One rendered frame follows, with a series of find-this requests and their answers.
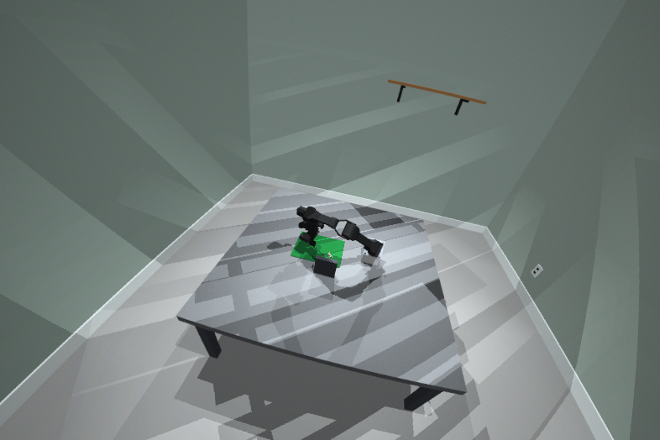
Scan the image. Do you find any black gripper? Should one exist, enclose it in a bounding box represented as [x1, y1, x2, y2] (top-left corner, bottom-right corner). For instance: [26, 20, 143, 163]
[299, 222, 324, 243]

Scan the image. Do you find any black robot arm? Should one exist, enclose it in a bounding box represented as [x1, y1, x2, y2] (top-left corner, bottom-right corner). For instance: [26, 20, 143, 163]
[296, 206, 384, 258]

